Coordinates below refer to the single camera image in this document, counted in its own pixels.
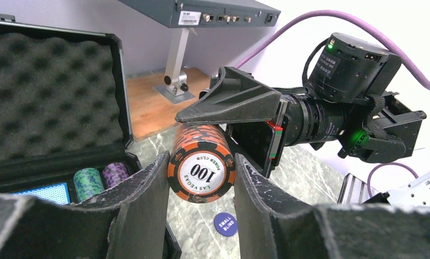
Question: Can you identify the grey rack network device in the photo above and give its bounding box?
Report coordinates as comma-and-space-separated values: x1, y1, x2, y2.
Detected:
121, 0, 281, 28

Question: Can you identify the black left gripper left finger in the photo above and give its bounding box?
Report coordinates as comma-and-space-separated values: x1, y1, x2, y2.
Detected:
0, 151, 169, 258

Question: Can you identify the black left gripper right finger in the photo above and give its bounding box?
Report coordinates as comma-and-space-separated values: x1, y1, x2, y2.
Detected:
234, 154, 430, 258

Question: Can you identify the orange poker chip stack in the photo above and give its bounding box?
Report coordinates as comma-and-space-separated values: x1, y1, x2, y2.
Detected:
167, 124, 236, 203

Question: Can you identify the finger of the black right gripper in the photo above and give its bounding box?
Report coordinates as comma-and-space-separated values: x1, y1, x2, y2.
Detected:
175, 66, 281, 125
226, 122, 276, 178

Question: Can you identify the green orange chip stack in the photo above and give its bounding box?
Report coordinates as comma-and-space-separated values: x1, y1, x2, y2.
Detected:
73, 168, 105, 202

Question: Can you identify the blue playing card deck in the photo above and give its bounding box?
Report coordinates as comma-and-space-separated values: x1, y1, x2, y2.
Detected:
13, 182, 71, 205

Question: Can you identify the metal device stand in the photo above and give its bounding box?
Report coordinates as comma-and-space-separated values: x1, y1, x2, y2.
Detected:
153, 28, 195, 105

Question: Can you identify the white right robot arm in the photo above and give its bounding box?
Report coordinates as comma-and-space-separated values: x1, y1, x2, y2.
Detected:
167, 10, 430, 203

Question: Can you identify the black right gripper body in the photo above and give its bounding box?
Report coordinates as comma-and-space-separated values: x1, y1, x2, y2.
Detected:
270, 95, 345, 168

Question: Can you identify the purple orange chip stack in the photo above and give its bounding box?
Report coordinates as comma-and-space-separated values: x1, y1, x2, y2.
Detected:
102, 162, 129, 188

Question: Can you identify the blue small blind button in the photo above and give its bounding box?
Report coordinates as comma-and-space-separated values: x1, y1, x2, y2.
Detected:
214, 212, 238, 237

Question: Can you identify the wooden base board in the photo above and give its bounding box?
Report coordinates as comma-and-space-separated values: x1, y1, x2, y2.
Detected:
126, 68, 209, 141

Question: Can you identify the black poker set case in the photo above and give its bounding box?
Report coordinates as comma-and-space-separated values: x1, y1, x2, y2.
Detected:
0, 15, 181, 258

